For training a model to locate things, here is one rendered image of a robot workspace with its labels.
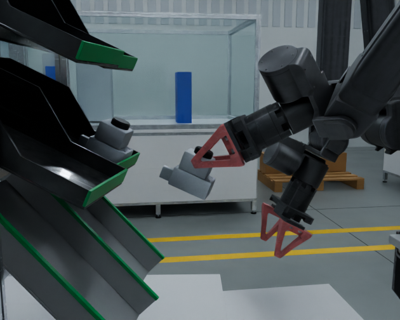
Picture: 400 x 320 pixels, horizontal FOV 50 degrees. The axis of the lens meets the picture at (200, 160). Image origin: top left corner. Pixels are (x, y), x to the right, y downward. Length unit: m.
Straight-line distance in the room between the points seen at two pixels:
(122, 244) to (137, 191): 3.56
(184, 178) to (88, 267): 0.19
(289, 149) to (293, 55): 0.31
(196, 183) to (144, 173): 3.66
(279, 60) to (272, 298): 0.58
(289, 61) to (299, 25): 8.89
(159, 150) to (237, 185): 0.88
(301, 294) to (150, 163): 3.39
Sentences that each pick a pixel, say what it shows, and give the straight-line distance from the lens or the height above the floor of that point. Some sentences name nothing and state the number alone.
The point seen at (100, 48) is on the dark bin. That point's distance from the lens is 0.52.
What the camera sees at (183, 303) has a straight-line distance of 0.98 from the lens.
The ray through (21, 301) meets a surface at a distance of 1.06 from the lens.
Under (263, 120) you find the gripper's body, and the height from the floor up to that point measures 1.27.
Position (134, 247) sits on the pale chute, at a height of 1.03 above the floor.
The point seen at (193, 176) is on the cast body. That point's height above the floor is 1.19.
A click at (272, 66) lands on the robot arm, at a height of 1.35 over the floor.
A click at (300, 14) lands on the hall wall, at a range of 9.52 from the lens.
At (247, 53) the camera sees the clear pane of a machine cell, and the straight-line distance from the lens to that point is 4.41.
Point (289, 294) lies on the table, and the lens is 1.04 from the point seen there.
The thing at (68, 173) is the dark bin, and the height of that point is 1.21.
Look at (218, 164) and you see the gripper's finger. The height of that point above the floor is 1.21.
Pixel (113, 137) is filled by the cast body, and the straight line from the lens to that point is 0.68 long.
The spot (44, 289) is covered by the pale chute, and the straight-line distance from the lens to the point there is 0.56.
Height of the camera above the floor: 1.32
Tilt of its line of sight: 10 degrees down
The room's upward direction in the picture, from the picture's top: straight up
